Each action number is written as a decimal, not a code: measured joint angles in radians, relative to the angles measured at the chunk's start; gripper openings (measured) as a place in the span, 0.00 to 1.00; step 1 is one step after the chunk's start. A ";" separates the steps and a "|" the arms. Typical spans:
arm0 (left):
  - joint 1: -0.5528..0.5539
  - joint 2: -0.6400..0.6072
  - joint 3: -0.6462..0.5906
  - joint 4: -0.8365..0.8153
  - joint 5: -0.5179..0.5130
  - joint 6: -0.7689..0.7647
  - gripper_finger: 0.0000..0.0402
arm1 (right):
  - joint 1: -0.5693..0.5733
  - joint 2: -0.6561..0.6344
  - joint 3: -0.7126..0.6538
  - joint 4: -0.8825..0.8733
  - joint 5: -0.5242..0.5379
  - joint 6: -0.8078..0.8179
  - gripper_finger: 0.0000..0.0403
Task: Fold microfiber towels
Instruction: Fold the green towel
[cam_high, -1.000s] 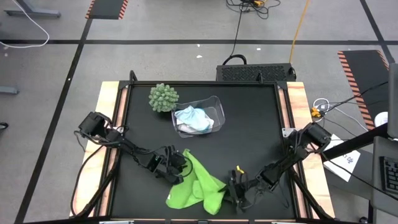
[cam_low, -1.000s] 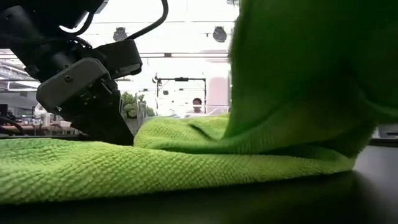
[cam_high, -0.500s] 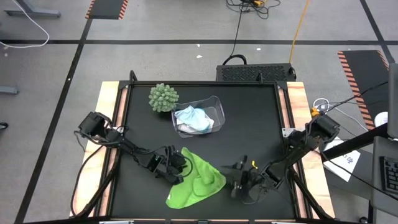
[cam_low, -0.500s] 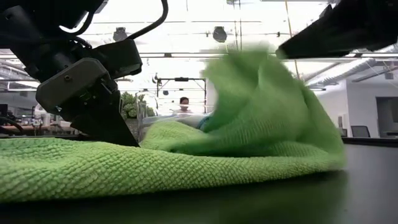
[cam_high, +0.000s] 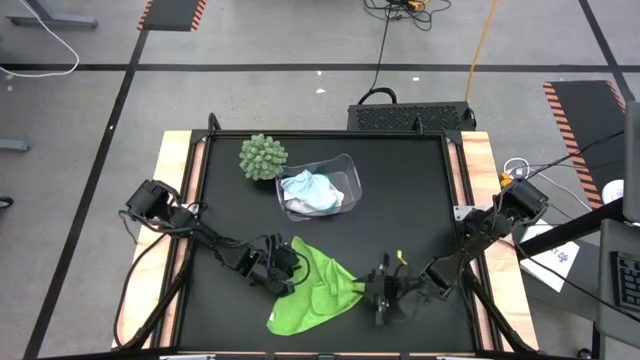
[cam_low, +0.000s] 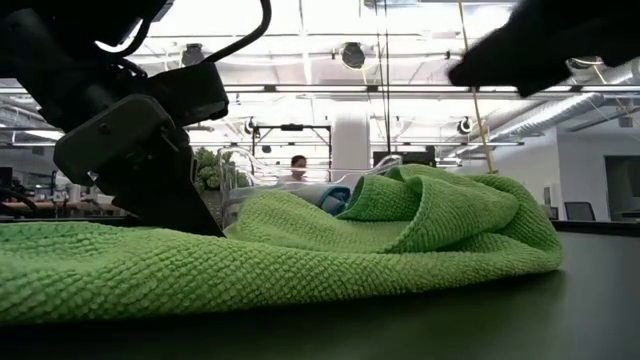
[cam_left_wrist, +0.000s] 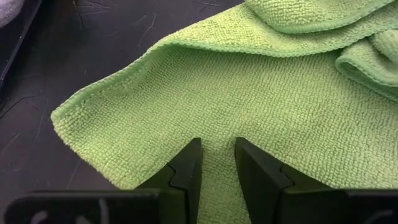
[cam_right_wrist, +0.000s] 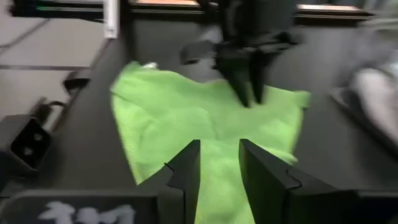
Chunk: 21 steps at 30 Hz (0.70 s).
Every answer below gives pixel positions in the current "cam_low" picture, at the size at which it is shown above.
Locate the green microfiber towel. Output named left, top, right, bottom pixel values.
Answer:
left=0, top=163, right=564, bottom=325

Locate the green spiky artificial plant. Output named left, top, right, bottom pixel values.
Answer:
left=192, top=147, right=251, bottom=224

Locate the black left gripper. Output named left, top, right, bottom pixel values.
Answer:
left=53, top=93, right=226, bottom=239

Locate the light blue microfiber towel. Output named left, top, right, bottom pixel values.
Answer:
left=294, top=184, right=353, bottom=217

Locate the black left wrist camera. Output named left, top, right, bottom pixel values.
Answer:
left=142, top=61, right=231, bottom=127

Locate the clear plastic bin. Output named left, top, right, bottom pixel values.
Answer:
left=217, top=146, right=404, bottom=230

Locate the silver ventilation duct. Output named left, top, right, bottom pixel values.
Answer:
left=492, top=64, right=640, bottom=142

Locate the white building column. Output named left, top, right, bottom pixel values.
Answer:
left=332, top=112, right=372, bottom=177

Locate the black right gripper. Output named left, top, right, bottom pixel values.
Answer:
left=447, top=0, right=640, bottom=99

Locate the yellow cable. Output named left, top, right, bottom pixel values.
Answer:
left=457, top=0, right=499, bottom=175

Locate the white ceiling light strip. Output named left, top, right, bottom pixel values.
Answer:
left=222, top=84, right=640, bottom=96

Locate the person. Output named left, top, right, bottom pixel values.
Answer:
left=285, top=154, right=311, bottom=183

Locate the black power cable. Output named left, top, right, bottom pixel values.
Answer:
left=374, top=0, right=394, bottom=154

